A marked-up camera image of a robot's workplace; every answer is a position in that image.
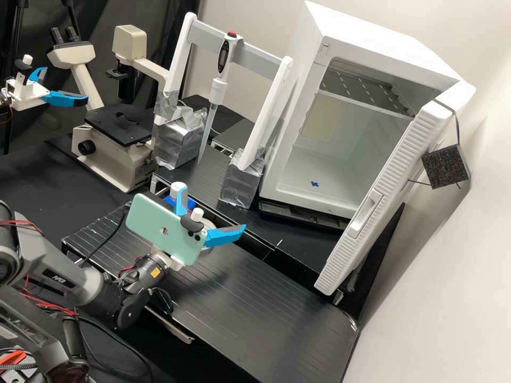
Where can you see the cream microscope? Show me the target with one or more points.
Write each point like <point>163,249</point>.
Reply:
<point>115,155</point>

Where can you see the black platform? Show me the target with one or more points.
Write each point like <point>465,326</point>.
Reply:
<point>233,137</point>
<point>247,303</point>
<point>287,243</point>

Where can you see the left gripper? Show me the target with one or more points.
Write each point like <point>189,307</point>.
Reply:
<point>24,97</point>

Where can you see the small bottle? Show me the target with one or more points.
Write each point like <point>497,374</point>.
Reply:
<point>177,186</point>

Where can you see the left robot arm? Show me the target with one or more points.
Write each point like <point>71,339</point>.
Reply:
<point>3,101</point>

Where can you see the blue bottle holder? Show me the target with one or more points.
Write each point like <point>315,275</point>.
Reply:
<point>169,202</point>

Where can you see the incubator door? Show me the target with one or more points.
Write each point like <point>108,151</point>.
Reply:
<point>391,191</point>

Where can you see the right wrist camera phone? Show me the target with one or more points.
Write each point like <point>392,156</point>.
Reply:
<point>165,227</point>

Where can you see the white pipette stand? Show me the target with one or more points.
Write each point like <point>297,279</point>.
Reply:
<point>265,115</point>

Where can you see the pipette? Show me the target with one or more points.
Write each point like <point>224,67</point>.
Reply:
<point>224,56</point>

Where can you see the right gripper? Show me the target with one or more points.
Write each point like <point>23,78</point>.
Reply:
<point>169,259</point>

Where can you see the white incubator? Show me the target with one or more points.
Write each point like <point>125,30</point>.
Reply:
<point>359,48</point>

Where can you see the petri dish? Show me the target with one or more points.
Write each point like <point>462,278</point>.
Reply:
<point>210,225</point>

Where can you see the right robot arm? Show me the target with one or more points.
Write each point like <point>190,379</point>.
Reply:
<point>76,281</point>

